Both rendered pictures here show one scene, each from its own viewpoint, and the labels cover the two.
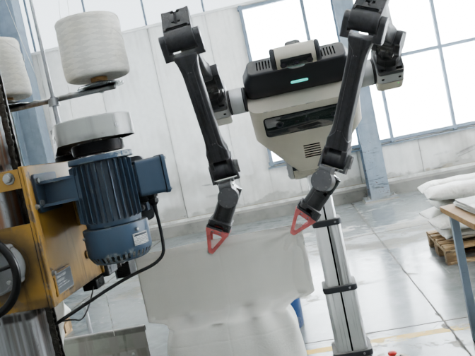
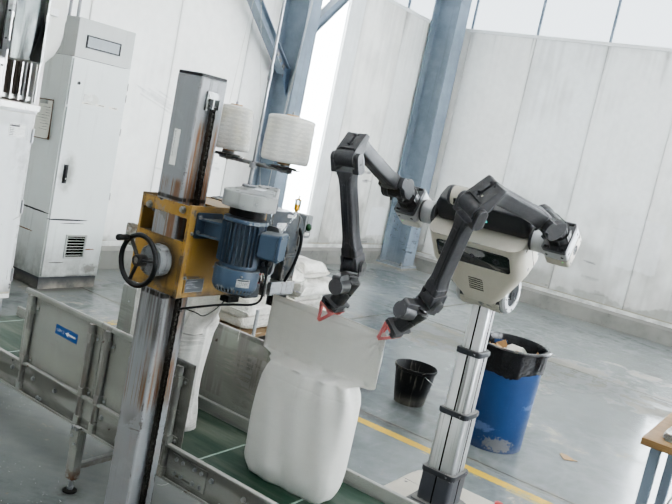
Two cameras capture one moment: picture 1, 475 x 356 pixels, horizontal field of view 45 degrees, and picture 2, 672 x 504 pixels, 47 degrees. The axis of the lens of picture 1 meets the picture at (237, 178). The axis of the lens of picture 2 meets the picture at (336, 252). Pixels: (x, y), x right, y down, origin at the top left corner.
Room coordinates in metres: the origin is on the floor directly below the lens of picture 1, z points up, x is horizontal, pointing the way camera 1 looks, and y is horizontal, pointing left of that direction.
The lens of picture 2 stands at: (-0.74, -1.11, 1.64)
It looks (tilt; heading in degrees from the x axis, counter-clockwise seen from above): 8 degrees down; 27
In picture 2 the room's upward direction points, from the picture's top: 12 degrees clockwise
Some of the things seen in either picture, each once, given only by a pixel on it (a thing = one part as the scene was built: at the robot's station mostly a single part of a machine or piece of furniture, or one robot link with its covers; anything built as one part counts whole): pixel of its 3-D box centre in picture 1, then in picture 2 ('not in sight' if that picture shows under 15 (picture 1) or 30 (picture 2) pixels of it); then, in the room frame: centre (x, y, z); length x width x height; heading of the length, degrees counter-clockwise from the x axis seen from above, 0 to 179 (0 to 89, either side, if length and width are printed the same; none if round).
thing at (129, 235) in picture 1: (111, 207); (239, 254); (1.34, 0.30, 1.21); 0.15 x 0.15 x 0.25
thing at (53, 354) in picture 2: not in sight; (95, 370); (1.53, 1.01, 0.53); 1.05 x 0.02 x 0.41; 83
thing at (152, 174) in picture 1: (150, 181); (272, 249); (1.38, 0.20, 1.25); 0.10 x 0.08 x 0.12; 18
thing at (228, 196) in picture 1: (227, 184); (346, 276); (1.60, 0.03, 1.19); 0.11 x 0.09 x 0.12; 176
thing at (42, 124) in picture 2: not in sight; (41, 118); (3.55, 3.88, 1.34); 0.24 x 0.04 x 0.32; 83
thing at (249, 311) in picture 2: not in sight; (254, 301); (4.13, 1.97, 0.32); 0.66 x 0.43 x 0.15; 175
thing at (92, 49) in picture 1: (92, 49); (288, 140); (1.49, 0.30, 1.61); 0.17 x 0.17 x 0.17
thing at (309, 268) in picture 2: not in sight; (287, 262); (4.78, 2.14, 0.56); 0.67 x 0.43 x 0.15; 83
